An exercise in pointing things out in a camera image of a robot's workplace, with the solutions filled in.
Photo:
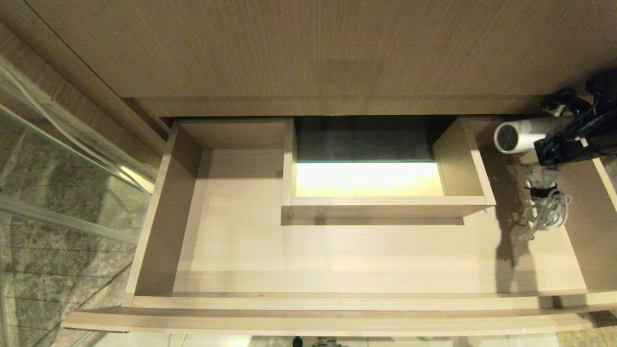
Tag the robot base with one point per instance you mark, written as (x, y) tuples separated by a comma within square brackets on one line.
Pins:
[(319, 343)]

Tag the white hair dryer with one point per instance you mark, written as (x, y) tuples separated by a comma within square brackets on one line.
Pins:
[(523, 135)]

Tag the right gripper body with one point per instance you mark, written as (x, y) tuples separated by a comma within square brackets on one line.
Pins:
[(566, 142)]

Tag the wooden drawer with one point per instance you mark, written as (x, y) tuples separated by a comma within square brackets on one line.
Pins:
[(337, 255)]

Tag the glass shower door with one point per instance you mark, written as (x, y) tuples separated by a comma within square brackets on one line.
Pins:
[(58, 202)]

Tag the wooden vanity cabinet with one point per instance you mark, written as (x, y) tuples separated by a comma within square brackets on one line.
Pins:
[(313, 53)]

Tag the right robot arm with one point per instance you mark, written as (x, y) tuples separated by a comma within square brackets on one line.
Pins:
[(605, 89)]

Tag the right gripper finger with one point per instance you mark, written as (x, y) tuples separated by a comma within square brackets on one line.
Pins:
[(559, 100)]

